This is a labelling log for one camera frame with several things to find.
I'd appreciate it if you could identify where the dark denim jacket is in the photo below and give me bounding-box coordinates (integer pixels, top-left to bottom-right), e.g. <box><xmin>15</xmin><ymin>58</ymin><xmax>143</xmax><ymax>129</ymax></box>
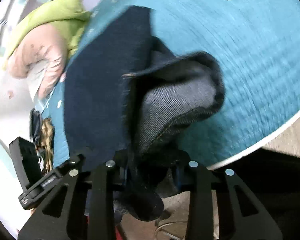
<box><xmin>64</xmin><ymin>6</ymin><xmax>225</xmax><ymax>221</ymax></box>

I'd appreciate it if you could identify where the tan folded garment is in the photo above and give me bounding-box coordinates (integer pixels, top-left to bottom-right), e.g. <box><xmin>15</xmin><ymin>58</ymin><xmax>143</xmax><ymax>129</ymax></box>
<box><xmin>40</xmin><ymin>118</ymin><xmax>55</xmax><ymax>174</ymax></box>

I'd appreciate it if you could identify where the navy folded garment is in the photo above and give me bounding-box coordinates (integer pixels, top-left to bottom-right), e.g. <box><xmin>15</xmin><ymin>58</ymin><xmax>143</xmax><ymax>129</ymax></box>
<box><xmin>30</xmin><ymin>108</ymin><xmax>42</xmax><ymax>147</ymax></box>

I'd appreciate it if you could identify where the light blue pillow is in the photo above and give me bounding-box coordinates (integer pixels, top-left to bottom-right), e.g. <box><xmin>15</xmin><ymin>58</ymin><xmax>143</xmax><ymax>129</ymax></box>
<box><xmin>26</xmin><ymin>60</ymin><xmax>49</xmax><ymax>101</ymax></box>

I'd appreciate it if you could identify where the pink green folded quilt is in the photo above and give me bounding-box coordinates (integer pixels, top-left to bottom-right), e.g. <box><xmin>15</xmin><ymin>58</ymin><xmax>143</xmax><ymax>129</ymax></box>
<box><xmin>5</xmin><ymin>0</ymin><xmax>91</xmax><ymax>101</ymax></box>

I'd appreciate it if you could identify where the teal candy print bedspread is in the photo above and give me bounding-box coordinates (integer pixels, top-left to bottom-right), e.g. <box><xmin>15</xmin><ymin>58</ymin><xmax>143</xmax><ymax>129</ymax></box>
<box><xmin>41</xmin><ymin>0</ymin><xmax>300</xmax><ymax>168</ymax></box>

